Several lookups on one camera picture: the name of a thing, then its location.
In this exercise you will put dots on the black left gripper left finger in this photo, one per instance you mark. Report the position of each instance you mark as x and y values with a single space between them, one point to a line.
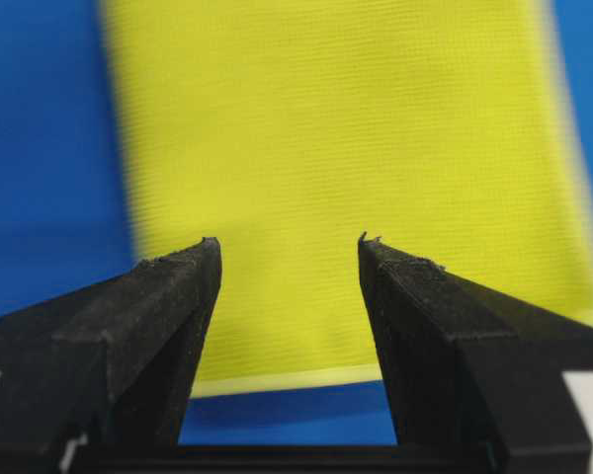
112 363

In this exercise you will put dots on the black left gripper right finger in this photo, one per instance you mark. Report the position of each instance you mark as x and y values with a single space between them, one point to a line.
473 372

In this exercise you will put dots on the yellow-green towel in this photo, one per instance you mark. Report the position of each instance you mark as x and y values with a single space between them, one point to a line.
288 129

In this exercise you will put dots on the blue table cloth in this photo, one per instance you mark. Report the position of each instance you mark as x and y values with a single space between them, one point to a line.
64 218

